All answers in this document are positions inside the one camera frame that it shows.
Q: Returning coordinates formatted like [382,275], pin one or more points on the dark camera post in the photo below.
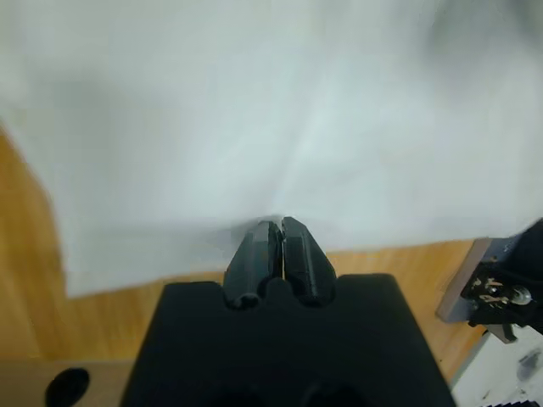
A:
[522,271]

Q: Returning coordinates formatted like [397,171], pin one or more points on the white Unitree t-shirt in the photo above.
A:
[254,127]

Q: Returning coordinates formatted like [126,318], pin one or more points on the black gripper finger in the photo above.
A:
[307,267]
[252,263]

